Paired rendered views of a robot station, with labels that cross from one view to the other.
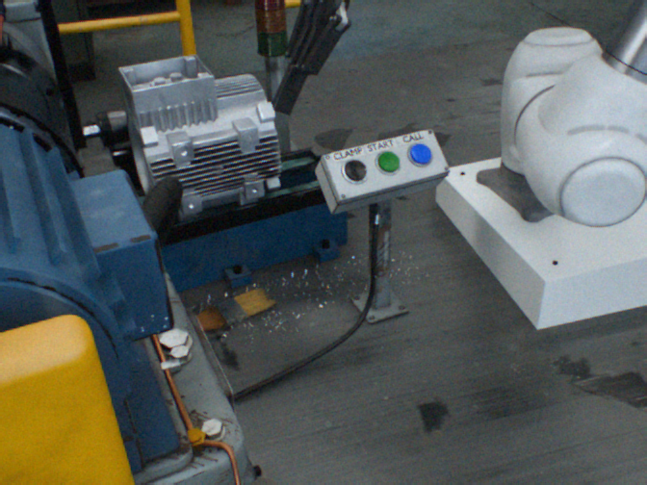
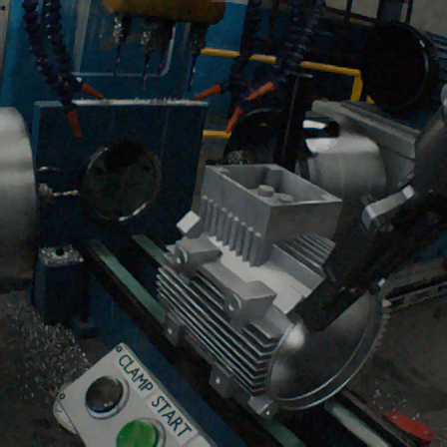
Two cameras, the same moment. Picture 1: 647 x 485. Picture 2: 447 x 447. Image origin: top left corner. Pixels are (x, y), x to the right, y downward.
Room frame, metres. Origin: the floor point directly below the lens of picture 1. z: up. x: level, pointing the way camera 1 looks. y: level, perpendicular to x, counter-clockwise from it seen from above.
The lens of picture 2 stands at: (0.83, -0.37, 1.33)
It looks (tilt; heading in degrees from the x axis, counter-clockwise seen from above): 21 degrees down; 75
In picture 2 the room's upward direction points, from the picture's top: 10 degrees clockwise
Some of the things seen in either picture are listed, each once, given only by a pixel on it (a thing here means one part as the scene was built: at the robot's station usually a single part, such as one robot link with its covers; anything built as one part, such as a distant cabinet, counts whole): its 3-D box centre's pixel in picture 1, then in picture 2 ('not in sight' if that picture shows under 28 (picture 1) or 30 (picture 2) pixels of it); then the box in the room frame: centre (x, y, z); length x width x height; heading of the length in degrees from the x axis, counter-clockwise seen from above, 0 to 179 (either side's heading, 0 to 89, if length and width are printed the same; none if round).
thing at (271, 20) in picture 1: (271, 16); not in sight; (1.42, 0.08, 1.10); 0.06 x 0.06 x 0.04
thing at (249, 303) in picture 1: (213, 318); not in sight; (0.88, 0.17, 0.80); 0.21 x 0.05 x 0.01; 121
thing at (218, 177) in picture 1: (202, 144); (272, 304); (1.05, 0.18, 1.01); 0.20 x 0.19 x 0.19; 112
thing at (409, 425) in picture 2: not in sight; (408, 429); (1.31, 0.17, 0.81); 0.09 x 0.03 x 0.02; 131
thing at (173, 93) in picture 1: (168, 94); (267, 213); (1.04, 0.22, 1.11); 0.12 x 0.11 x 0.07; 112
